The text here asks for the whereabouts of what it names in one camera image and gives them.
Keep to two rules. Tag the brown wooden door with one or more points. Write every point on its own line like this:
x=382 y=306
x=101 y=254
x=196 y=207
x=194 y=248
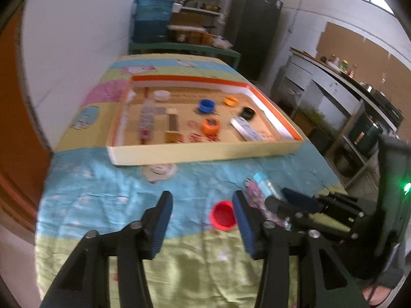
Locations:
x=16 y=134

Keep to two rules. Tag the clear plastic bottle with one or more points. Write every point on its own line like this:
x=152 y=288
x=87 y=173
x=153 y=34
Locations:
x=147 y=123

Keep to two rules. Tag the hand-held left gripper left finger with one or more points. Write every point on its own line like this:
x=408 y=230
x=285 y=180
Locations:
x=162 y=223

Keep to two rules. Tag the black stove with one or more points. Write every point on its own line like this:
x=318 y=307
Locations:
x=385 y=106

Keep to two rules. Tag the white small bowl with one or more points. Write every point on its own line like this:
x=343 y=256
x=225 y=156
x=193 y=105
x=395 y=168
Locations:
x=161 y=95

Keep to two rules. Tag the blue water jug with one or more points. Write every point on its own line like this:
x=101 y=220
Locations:
x=151 y=16

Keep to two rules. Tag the small brown box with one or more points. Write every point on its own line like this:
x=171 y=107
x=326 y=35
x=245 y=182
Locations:
x=172 y=127

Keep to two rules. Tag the row of amber jars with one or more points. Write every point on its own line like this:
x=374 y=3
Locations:
x=192 y=37

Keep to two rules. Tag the cardboard wall panel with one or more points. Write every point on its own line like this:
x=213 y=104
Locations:
x=353 y=45

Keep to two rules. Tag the white counter cabinet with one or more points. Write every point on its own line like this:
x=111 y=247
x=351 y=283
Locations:
x=321 y=83

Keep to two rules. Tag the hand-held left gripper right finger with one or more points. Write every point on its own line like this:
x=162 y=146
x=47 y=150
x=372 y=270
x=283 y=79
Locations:
x=244 y=229

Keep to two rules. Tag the white rectangular box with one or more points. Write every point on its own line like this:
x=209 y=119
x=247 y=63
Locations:
x=245 y=129

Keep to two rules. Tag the blue bottle cap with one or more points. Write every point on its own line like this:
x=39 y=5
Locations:
x=206 y=106

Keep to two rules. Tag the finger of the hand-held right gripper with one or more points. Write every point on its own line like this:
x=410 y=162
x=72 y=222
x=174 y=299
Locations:
x=289 y=210
x=301 y=199

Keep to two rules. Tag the dark green storage bin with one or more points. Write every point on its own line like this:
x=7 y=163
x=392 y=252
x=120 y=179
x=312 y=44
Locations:
x=364 y=134

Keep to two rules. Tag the dark refrigerator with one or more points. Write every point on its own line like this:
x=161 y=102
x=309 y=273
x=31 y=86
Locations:
x=253 y=32

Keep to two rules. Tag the red bottle cap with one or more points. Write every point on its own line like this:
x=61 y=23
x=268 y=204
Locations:
x=223 y=215

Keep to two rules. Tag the black lid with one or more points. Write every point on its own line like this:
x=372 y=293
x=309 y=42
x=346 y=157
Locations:
x=248 y=113

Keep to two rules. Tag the shallow cardboard tray box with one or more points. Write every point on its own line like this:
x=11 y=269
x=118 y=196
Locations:
x=224 y=150

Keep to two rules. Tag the orange lid with dark label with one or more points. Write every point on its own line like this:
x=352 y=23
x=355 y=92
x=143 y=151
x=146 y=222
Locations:
x=210 y=126

